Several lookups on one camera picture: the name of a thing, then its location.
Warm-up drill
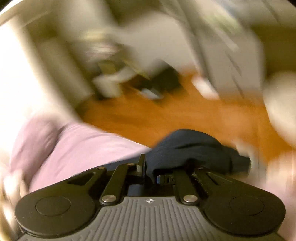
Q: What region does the dark navy garment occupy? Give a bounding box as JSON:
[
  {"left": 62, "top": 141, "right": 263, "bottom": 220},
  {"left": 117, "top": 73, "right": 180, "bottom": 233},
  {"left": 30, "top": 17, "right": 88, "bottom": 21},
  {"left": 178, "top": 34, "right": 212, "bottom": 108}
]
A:
[{"left": 101, "top": 128, "right": 253, "bottom": 178}]

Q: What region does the pink fleece bed blanket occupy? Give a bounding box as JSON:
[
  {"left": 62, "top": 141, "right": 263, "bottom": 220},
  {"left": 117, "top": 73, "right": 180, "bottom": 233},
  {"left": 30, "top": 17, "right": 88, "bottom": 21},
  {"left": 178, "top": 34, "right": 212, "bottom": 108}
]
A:
[{"left": 9, "top": 116, "right": 150, "bottom": 192}]

